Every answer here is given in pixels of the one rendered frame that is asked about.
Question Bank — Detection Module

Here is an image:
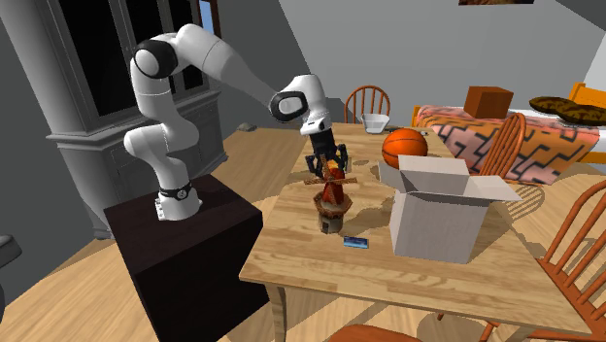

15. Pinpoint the orange basketball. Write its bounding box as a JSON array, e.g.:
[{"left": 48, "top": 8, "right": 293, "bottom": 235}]
[{"left": 381, "top": 126, "right": 429, "bottom": 171}]

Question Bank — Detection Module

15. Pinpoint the red brown windmill figure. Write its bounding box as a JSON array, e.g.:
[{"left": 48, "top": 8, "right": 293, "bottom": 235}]
[{"left": 303, "top": 159, "right": 359, "bottom": 235}]

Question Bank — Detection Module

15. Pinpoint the open white cardboard box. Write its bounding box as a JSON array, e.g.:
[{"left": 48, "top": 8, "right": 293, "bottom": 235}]
[{"left": 376, "top": 154, "right": 523, "bottom": 265}]

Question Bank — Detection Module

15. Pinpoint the brown wall picture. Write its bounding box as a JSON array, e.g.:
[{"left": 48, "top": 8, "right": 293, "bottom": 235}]
[{"left": 457, "top": 0, "right": 536, "bottom": 7}]

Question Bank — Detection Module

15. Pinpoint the dark robot stand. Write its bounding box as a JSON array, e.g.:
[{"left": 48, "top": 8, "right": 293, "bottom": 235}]
[{"left": 104, "top": 174, "right": 270, "bottom": 342}]

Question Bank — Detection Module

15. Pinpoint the orange wooden spindle chair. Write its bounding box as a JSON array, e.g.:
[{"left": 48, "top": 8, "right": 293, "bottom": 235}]
[
  {"left": 436, "top": 179, "right": 606, "bottom": 342},
  {"left": 343, "top": 85, "right": 392, "bottom": 125},
  {"left": 477, "top": 112, "right": 528, "bottom": 179},
  {"left": 327, "top": 323, "right": 423, "bottom": 342}
]

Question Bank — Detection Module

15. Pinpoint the light wooden table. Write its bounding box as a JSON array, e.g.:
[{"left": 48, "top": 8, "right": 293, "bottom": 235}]
[{"left": 238, "top": 121, "right": 595, "bottom": 342}]

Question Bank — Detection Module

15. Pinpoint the bed with patterned orange blanket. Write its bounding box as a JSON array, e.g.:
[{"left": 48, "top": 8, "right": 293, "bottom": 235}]
[{"left": 410, "top": 82, "right": 606, "bottom": 188}]

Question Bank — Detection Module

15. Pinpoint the tall grey glass-door cabinet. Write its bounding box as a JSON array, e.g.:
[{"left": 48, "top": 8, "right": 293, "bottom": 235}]
[{"left": 0, "top": 0, "right": 229, "bottom": 241}]

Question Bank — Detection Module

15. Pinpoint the white bowl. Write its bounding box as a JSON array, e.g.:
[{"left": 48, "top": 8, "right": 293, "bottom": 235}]
[{"left": 359, "top": 113, "right": 391, "bottom": 136}]

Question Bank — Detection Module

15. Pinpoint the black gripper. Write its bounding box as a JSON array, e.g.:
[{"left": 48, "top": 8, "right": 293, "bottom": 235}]
[{"left": 304, "top": 129, "right": 353, "bottom": 178}]

